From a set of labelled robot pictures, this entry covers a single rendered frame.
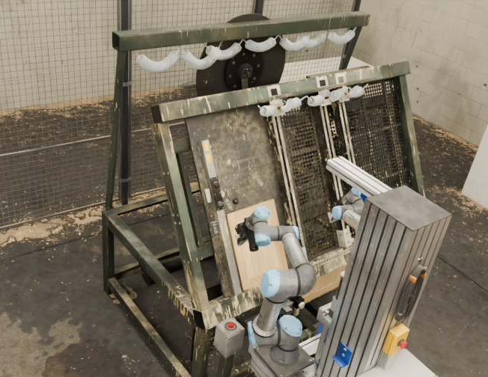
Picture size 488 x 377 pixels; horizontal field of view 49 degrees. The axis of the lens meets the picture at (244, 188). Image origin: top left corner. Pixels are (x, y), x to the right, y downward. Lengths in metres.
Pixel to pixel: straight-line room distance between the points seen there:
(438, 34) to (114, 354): 6.48
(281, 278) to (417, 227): 0.59
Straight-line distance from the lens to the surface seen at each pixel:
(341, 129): 3.84
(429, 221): 2.21
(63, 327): 4.38
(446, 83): 8.59
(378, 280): 2.35
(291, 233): 2.62
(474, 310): 5.26
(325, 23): 4.28
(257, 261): 3.39
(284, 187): 3.45
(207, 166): 3.14
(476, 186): 6.89
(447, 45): 8.55
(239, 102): 3.24
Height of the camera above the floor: 3.14
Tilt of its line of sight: 31 degrees down
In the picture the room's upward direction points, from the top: 8 degrees clockwise
